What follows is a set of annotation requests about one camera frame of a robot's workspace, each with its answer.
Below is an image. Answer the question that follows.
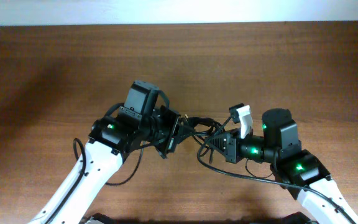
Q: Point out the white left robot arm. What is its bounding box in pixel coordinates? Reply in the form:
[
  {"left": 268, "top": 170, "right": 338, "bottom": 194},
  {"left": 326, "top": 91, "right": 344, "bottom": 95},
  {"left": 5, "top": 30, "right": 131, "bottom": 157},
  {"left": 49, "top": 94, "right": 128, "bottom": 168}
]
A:
[{"left": 31, "top": 80, "right": 194, "bottom": 223}]

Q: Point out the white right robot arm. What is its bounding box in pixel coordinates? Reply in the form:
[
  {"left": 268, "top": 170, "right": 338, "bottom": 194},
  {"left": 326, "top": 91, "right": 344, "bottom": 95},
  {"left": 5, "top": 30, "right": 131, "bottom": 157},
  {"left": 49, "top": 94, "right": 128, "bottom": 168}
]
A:
[{"left": 203, "top": 106, "right": 358, "bottom": 223}]

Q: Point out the black right camera cable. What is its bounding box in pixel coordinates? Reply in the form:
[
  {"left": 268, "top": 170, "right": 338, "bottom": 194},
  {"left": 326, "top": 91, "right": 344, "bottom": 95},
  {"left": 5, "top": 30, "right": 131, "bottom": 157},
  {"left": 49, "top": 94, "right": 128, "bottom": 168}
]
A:
[{"left": 196, "top": 114, "right": 358, "bottom": 224}]

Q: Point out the black cable with gold plug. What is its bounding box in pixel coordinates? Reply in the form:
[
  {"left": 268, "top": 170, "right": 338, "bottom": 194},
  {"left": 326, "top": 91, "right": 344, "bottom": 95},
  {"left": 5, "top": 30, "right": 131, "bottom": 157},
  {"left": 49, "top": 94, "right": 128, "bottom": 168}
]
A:
[{"left": 181, "top": 114, "right": 223, "bottom": 164}]

